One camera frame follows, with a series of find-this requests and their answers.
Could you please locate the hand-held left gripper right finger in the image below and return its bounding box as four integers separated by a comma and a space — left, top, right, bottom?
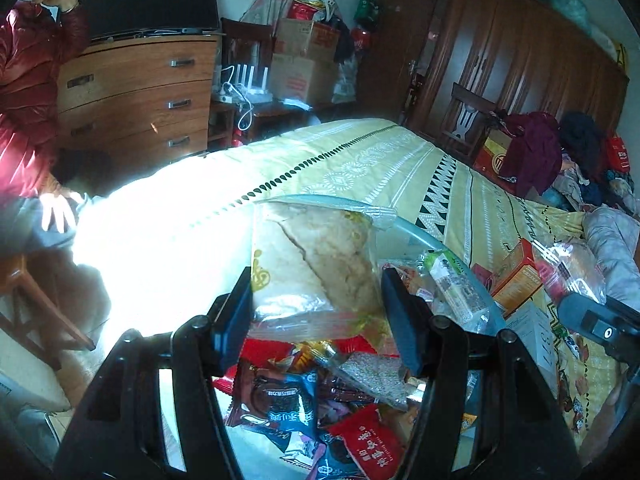
380, 267, 583, 480

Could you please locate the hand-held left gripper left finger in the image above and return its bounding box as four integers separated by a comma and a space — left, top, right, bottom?
52, 266, 253, 480

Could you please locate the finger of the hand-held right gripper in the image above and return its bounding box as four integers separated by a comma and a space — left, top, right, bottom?
557, 292, 640, 366

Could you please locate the clear round pastry packet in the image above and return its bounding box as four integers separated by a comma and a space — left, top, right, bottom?
535, 240, 608, 306

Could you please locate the green white clear packet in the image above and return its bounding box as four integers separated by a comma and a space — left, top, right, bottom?
417, 249, 493, 331

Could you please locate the clear sesame bar packet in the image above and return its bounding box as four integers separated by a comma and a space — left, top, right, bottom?
335, 350, 416, 411

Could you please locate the clear plastic container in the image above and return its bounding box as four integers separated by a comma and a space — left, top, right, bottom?
210, 194, 506, 480

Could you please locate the clear flatbread packet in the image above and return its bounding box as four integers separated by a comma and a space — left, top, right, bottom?
250, 200, 396, 356

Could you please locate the blue brown snack packet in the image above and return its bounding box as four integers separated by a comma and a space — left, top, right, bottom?
227, 360, 321, 461

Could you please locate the red printed snack packet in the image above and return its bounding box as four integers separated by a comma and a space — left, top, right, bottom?
327, 402, 406, 480

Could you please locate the white printed box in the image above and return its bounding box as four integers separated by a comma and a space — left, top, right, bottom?
505, 302, 566, 391

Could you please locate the red orange upright box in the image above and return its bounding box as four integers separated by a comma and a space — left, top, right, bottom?
490, 239, 543, 316

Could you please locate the pile of clothes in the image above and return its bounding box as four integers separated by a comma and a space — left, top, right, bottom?
542, 160, 640, 211

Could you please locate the red tote bag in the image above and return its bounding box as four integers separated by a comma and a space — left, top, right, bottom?
606, 135, 632, 173

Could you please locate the dark garment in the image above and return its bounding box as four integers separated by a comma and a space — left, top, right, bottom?
557, 112, 608, 181

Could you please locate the maroon garment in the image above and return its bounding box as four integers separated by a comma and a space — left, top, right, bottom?
497, 111, 563, 196

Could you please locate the red gift box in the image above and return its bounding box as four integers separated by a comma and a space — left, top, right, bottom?
472, 127, 521, 183

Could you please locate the wooden side table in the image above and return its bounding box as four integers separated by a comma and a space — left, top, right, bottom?
207, 97, 321, 146

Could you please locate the wooden stool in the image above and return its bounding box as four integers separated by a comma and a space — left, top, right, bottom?
0, 255, 96, 371

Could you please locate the wooden chair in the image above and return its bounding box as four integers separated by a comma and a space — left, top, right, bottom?
220, 17, 276, 81
447, 82, 501, 161

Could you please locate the white router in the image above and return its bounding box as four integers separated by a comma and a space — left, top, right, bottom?
232, 62, 273, 103

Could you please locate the wooden dresser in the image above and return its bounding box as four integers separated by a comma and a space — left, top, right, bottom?
55, 35, 221, 166

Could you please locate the cardboard box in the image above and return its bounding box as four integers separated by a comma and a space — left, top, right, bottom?
274, 17, 341, 63
270, 52, 341, 106

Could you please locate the white plastic bag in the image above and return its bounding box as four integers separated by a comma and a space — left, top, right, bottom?
332, 60, 358, 103

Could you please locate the brown wooden wardrobe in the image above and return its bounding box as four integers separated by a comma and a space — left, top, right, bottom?
370, 0, 631, 141

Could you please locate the red shopping bag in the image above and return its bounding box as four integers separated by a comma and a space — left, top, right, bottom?
287, 0, 331, 23

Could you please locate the teal bag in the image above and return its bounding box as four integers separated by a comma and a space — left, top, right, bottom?
550, 0, 591, 31

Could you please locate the round folded tabletop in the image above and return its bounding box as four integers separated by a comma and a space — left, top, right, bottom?
240, 0, 346, 26

